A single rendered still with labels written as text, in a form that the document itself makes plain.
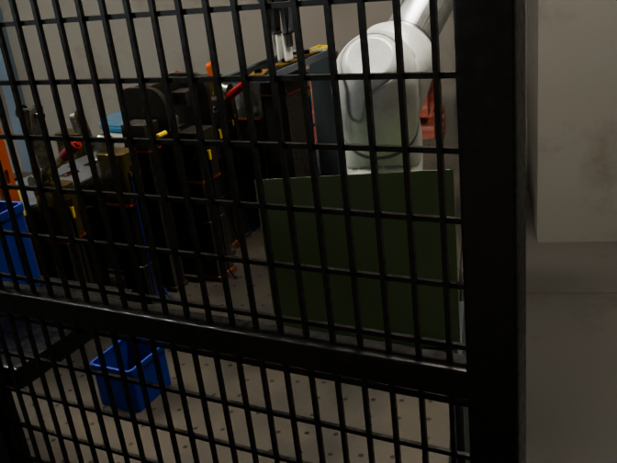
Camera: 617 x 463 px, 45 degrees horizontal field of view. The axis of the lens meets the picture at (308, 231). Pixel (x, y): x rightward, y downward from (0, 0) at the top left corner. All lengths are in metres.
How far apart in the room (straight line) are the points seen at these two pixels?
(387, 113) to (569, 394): 1.50
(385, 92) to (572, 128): 2.27
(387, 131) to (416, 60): 0.14
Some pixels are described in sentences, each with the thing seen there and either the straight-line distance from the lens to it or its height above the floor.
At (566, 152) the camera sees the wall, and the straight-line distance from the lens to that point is 3.54.
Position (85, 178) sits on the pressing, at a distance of 1.83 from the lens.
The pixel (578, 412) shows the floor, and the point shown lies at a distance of 2.53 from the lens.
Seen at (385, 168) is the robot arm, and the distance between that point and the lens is 1.47.
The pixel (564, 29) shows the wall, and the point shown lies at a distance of 3.42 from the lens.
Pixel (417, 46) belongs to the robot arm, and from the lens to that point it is 1.39.
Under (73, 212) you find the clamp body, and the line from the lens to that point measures 1.62.
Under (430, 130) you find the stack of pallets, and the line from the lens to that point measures 3.39.
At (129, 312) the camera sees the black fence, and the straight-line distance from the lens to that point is 0.74.
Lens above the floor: 1.48
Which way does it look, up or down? 22 degrees down
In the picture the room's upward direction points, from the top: 7 degrees counter-clockwise
